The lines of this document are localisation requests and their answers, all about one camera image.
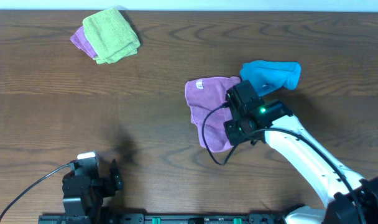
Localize right black cable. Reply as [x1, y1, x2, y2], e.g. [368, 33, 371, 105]
[201, 104, 239, 166]

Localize purple microfiber cloth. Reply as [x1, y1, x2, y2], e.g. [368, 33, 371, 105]
[185, 77, 241, 153]

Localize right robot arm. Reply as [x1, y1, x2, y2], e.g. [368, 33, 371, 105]
[223, 100, 378, 224]

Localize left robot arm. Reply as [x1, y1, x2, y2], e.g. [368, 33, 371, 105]
[62, 157, 123, 223]

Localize black cable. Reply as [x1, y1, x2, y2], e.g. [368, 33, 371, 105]
[201, 104, 239, 166]
[0, 164, 73, 224]

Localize left black cable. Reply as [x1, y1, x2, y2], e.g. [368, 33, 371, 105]
[0, 164, 73, 224]

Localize purple folded cloth under green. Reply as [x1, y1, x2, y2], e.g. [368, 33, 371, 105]
[70, 26, 98, 58]

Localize blue cloth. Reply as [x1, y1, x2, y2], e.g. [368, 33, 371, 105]
[240, 60, 302, 96]

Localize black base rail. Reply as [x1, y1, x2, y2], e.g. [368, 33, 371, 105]
[38, 213, 285, 224]

